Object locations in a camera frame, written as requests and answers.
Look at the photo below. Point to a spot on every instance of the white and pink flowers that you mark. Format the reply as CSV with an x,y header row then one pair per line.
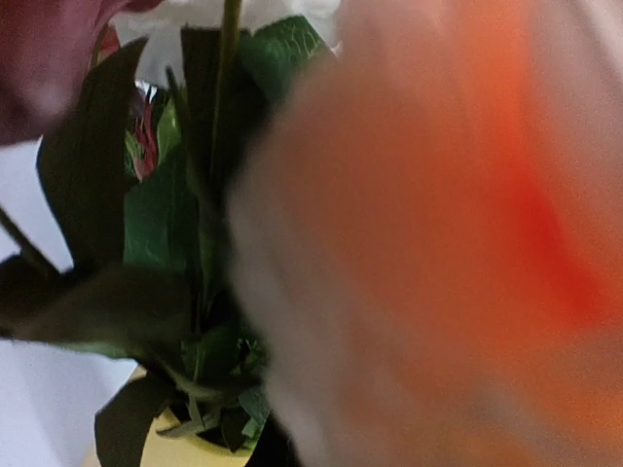
x,y
146,109

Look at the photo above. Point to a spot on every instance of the yellow ceramic vase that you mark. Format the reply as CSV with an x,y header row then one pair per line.
x,y
185,447

